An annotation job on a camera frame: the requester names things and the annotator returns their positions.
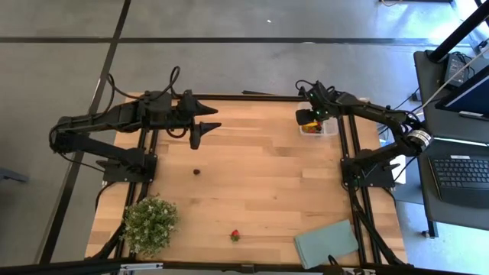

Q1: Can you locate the black power brick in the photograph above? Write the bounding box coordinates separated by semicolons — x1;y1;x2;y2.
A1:
442;53;470;88

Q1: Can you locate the black computer monitor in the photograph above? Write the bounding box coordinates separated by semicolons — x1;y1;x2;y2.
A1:
435;63;489;122

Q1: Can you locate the grey computer desk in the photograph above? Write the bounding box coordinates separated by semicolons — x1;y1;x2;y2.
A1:
413;49;489;238

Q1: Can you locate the black aluminium table frame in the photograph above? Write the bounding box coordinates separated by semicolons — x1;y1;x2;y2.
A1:
86;93;410;275

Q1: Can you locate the black diagonal pole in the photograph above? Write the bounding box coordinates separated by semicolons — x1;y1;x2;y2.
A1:
427;0;489;64

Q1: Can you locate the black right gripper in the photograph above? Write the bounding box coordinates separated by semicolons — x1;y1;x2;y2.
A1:
295;80;338;126

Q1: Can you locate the white paper sheet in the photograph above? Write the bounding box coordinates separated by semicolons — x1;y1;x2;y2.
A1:
389;154;409;185

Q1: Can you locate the pale hanging cord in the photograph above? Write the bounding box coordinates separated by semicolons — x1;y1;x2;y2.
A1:
397;45;489;119

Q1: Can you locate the black laptop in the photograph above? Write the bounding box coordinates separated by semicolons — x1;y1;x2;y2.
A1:
427;154;489;210

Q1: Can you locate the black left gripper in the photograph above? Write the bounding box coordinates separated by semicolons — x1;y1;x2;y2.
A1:
167;90;223;151

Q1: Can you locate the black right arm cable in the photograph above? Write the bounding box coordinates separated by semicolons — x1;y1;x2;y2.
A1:
295;79;319;95

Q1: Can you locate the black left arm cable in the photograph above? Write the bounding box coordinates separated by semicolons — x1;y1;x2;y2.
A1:
105;65;181;102

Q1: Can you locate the green artificial potted plant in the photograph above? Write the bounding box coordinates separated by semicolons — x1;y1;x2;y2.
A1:
121;193;181;257

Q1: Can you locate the clear plastic tupperware container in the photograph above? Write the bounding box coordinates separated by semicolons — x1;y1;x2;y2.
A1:
297;101;340;138

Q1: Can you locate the teal folded cloth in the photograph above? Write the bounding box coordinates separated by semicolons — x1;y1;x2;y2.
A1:
293;218;361;270

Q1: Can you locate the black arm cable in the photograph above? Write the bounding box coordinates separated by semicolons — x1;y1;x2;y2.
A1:
295;79;319;95
105;65;181;102

